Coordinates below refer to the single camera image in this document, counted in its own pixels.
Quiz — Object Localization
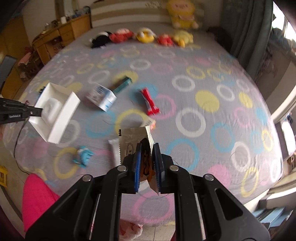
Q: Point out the white cardboard box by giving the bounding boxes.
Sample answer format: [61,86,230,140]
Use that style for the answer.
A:
[29,83,80,144]

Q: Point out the blue wrapper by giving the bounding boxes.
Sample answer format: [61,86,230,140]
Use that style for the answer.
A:
[72,146,94,168]

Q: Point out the white plastic pouch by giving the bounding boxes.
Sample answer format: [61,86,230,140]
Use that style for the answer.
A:
[108,138,120,166]

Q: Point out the silver snack wrapper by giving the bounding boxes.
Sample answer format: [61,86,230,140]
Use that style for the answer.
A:
[119,126,159,193]

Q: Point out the white blue carton box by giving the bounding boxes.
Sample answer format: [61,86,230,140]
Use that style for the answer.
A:
[86,84,117,112]

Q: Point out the red snack wrapper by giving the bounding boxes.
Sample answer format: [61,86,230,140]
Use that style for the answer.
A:
[140,87,160,116]

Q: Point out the dark green slim box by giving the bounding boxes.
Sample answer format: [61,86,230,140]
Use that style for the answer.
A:
[112,76,132,94]

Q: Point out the white red trash bag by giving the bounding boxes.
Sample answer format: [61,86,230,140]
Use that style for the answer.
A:
[119,219,143,240]

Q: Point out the pink trouser leg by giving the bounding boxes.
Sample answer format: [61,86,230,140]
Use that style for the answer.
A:
[22,174,60,232]

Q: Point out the stacked shoe boxes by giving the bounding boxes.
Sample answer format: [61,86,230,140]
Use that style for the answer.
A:
[252,207,293,233]

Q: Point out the wooden wardrobe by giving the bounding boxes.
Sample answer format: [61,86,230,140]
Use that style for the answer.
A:
[0,16,32,100]

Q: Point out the wooden dresser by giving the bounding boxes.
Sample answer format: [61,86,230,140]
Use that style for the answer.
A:
[32,14,91,65]

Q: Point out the circle patterned bed sheet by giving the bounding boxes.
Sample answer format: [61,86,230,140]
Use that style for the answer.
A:
[4,28,282,203]

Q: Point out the black white plush toy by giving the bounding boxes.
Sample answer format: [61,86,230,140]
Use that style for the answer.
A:
[91,31,112,49]

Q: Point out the striped headboard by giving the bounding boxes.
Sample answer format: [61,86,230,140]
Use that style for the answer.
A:
[90,1,171,27]

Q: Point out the yellow white plush toy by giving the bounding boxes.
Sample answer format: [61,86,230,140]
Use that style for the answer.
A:
[134,28,157,44]

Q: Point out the small red plush toy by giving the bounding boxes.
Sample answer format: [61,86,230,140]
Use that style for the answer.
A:
[157,34,174,47]

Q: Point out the yellow duck plush toy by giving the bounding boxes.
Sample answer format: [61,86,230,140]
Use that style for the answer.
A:
[172,30,194,48]

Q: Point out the green curtain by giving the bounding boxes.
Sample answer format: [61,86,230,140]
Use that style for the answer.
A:
[221,0,273,79]

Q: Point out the large yellow plush doll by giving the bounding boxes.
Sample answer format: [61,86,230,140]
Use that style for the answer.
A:
[166,0,199,30]

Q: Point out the black cable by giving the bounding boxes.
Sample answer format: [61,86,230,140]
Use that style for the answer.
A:
[13,117,31,175]

